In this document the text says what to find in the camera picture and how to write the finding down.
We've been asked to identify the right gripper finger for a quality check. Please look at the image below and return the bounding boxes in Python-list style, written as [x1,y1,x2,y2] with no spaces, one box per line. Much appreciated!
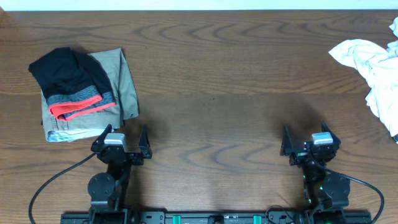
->
[281,126,293,150]
[321,121,341,145]

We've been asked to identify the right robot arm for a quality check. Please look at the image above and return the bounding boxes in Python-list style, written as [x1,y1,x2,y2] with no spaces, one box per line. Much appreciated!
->
[280,122,350,223]

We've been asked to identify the left black cable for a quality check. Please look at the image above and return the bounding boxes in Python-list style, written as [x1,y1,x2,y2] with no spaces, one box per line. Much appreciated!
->
[28,152,97,224]

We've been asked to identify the folded khaki pants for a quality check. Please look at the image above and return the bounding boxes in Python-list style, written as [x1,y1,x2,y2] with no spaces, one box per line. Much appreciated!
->
[41,49,139,142]

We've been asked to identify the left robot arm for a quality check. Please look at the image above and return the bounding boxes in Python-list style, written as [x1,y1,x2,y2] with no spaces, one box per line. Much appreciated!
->
[88,124,152,224]

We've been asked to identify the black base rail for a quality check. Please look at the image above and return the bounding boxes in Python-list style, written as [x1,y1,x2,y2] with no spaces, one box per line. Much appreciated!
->
[60,210,372,224]

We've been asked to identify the black garment with red trim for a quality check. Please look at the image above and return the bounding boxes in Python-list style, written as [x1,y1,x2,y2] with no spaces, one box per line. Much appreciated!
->
[28,47,116,121]

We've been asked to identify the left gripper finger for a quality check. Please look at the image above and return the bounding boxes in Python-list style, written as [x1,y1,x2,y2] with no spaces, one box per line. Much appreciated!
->
[139,126,152,154]
[92,124,113,146]

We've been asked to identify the crumpled white garment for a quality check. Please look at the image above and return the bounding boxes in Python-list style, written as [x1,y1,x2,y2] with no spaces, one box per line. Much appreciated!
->
[328,17,398,143]

